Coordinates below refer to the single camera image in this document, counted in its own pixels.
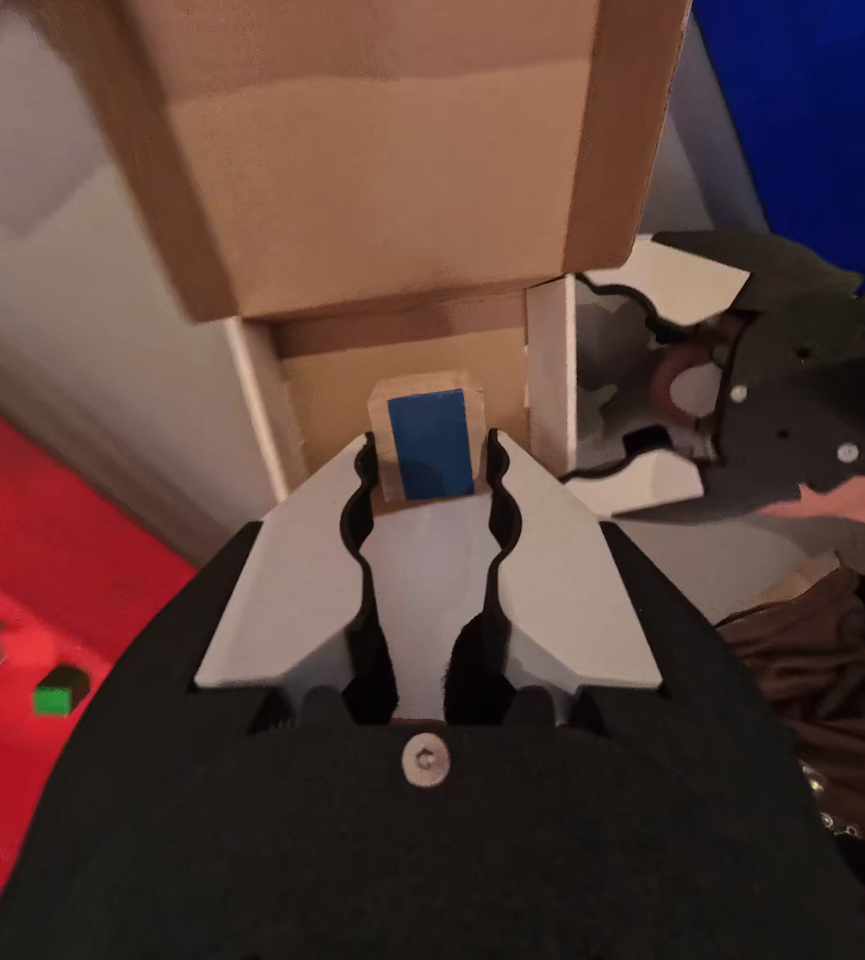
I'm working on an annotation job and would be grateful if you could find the red plastic bin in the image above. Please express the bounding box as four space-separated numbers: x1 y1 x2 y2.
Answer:
0 375 201 946

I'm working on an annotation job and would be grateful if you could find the white cardboard mailer box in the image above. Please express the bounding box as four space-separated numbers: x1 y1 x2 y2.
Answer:
31 0 692 721

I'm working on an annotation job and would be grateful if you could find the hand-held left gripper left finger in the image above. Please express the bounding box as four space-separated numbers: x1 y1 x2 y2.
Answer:
194 433 396 725

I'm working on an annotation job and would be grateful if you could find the green wooden cube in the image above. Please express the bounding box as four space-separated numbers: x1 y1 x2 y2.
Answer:
33 663 92 717

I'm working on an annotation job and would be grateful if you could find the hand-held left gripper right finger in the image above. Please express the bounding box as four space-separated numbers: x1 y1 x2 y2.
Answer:
443 429 662 725

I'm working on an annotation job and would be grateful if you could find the blue plastic bin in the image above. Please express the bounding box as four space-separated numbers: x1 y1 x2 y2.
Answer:
691 0 865 294

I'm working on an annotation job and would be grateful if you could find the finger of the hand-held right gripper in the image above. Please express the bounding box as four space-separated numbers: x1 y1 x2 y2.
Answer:
573 236 752 345
558 427 707 520

